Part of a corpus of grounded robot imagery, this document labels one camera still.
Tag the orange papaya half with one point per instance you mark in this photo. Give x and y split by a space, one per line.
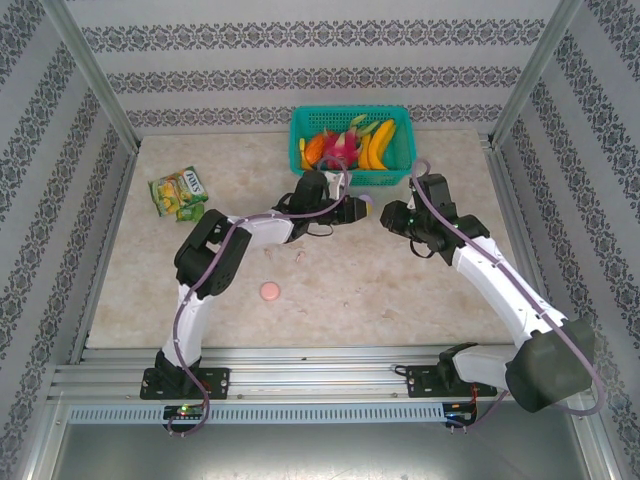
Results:
316 149

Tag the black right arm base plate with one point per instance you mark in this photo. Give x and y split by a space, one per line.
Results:
415 382

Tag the pink peach toy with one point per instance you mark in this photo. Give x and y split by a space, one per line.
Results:
270 291

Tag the pink dragon fruit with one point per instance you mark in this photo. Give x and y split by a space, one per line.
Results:
342 147

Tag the aluminium frame post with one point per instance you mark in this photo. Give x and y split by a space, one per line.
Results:
92 75
532 75

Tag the small yellow banana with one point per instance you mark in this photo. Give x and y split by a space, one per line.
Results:
364 155

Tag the small green biscuit packet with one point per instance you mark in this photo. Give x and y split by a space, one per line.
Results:
189 213

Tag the teal plastic basket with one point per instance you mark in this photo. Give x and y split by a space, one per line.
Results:
400 150

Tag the large orange-yellow banana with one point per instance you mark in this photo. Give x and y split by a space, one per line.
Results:
380 145

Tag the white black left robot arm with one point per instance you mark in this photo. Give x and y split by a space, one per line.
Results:
187 325

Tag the green Fox's candy bag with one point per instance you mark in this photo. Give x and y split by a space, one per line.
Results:
175 192

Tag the aluminium side rail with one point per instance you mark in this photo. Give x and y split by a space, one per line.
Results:
117 200
512 200

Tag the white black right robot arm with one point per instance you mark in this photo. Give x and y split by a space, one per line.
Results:
500 280

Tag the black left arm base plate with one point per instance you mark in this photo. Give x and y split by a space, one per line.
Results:
220 382

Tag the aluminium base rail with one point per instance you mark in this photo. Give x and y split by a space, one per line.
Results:
320 380

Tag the grey metal panel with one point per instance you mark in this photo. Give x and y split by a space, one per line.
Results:
320 450

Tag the yellow fruit slice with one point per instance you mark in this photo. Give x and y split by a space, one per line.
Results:
302 152

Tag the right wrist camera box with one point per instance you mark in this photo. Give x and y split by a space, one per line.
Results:
411 202

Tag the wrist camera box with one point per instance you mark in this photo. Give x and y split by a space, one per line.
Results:
411 202
339 182

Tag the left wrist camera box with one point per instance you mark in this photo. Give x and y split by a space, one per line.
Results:
339 182

